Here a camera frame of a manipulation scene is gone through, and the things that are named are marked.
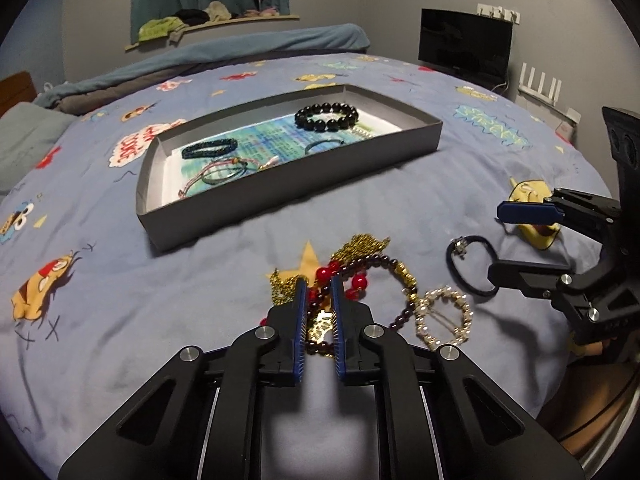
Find black hair tie with charm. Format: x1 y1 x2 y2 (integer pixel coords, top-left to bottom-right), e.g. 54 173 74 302
446 235 501 297

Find dark garnet bead bracelet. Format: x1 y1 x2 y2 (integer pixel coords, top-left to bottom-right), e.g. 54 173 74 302
305 254 419 357

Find blue quilt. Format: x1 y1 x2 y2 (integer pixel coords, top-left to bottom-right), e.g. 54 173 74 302
32 24 371 111

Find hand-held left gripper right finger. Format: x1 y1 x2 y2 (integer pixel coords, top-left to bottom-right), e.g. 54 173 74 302
330 277 586 480

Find gold chain necklace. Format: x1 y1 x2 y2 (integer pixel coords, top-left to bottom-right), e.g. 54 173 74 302
269 233 391 307

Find green cloth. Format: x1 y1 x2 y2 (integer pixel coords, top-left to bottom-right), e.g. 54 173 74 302
137 16 186 43

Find black bead bracelet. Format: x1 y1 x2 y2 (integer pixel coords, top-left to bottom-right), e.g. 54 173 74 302
294 102 360 133

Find black cloth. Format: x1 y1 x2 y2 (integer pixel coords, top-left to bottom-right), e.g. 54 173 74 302
172 8 209 26

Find printed paper sheet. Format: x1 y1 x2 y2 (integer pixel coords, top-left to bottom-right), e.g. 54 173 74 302
170 112 402 202

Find dark blue beaded bracelet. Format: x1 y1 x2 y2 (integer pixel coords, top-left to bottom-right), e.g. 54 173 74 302
181 137 238 160

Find grey cardboard box tray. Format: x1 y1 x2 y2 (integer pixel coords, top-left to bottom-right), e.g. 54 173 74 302
135 84 444 254

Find pearl bracelet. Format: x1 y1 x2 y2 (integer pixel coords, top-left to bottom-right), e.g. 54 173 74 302
414 286 474 347

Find thin dark ring bangle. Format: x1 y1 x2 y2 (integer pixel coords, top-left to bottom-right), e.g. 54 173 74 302
304 138 347 156

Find person's right forearm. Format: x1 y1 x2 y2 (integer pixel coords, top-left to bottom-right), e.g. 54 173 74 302
537 355 636 466

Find grey-green cord bracelet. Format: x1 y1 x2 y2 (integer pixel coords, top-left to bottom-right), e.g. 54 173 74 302
202 162 249 184

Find blue cartoon printed bedsheet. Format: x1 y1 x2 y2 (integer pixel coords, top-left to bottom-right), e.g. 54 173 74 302
0 52 622 480

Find red bead bracelet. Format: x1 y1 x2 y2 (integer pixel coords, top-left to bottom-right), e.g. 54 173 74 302
259 261 371 327

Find black television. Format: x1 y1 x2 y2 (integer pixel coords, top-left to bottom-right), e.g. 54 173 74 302
418 8 515 84

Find pink cord bracelet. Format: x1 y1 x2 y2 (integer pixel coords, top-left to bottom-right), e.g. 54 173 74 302
177 157 262 201

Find white wifi router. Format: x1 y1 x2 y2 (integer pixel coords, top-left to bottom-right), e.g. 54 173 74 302
517 62 582 122

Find grey pillow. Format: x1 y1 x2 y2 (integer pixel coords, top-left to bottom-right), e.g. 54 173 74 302
0 101 77 196

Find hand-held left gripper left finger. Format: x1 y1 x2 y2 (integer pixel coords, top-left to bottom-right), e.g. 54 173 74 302
57 277 308 480

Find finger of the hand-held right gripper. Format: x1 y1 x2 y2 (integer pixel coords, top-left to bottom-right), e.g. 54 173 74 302
487 254 622 307
496 187 622 242

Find white wall hooks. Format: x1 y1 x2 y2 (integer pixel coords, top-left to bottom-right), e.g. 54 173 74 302
476 3 521 25

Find wooden headboard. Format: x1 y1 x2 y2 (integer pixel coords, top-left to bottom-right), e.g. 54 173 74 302
0 71 39 119

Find grey blanket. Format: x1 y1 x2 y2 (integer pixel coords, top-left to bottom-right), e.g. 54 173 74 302
55 60 202 114

